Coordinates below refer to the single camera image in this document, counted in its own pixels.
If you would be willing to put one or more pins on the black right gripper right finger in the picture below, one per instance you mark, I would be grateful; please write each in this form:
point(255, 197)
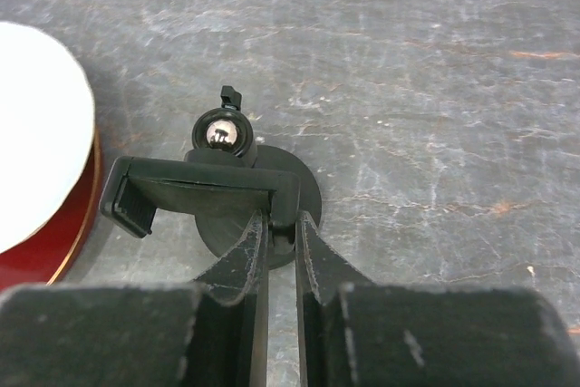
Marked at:
point(355, 332)

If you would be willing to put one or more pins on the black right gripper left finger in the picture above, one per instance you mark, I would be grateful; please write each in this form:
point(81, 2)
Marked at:
point(208, 332)

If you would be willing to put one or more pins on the black phone stand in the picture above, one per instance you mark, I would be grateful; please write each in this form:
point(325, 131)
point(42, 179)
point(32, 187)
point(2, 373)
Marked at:
point(221, 182)

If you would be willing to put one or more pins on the red round tray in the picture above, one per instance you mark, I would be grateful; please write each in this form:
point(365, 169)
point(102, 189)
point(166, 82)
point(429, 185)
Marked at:
point(46, 256)

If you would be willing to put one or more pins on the white paper plate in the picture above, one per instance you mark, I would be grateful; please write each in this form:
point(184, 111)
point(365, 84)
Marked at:
point(47, 129)

